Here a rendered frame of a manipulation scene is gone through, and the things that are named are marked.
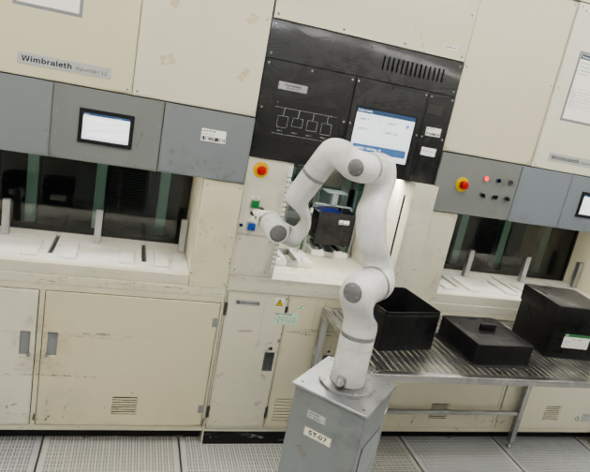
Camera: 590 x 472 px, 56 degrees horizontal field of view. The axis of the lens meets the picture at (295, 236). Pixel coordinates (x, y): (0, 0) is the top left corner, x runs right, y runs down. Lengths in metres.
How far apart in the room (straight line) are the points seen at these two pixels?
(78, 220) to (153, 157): 0.69
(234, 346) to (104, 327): 0.58
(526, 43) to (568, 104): 0.38
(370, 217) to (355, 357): 0.47
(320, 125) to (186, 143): 0.57
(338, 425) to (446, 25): 1.69
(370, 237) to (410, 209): 0.81
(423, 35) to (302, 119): 0.63
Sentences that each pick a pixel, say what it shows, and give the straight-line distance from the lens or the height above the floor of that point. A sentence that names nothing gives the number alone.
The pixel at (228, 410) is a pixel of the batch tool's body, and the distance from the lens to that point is 2.77.
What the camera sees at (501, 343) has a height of 0.86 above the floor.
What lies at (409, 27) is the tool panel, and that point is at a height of 2.04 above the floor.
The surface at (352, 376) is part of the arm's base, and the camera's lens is 1.91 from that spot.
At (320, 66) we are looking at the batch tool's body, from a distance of 2.37.
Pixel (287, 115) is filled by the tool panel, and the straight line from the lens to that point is 2.34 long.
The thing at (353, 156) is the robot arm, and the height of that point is 1.53.
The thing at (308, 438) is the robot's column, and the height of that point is 0.58.
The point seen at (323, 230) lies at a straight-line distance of 2.94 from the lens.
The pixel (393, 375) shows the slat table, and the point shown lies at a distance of 2.14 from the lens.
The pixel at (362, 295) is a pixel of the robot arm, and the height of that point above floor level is 1.13.
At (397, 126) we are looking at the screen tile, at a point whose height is 1.63.
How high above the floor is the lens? 1.69
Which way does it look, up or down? 14 degrees down
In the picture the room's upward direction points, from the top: 11 degrees clockwise
